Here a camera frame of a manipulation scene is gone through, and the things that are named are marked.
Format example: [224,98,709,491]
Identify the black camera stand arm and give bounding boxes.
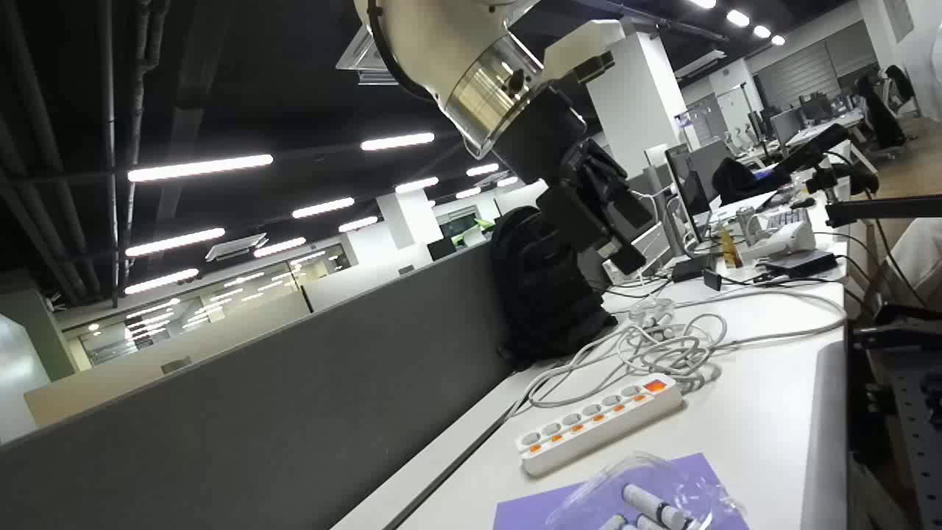
[775,122,942,229]

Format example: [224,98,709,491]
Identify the black computer monitor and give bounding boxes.
[664,143,720,284]

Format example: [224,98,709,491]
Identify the white power strip cable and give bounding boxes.
[511,285,853,412]

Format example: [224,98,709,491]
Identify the white pillar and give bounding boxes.
[587,26,692,182]

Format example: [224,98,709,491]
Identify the clear plastic bag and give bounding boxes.
[571,452,695,530]

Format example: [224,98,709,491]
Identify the white desktop device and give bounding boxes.
[740,204,818,260]

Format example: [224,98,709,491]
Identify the white power strip orange switches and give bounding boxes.
[515,371,686,483]

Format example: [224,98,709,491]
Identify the black backpack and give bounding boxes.
[490,207,625,365]

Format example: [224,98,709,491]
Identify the grey desk partition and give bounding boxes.
[0,240,524,530]

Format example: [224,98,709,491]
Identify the long ceiling light tube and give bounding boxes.
[128,150,276,187]
[290,196,359,225]
[357,129,440,156]
[120,225,229,262]

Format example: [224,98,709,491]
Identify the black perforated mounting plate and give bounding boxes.
[884,350,942,530]

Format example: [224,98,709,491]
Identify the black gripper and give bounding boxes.
[487,85,661,279]

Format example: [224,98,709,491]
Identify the purple mat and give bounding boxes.
[493,452,753,530]

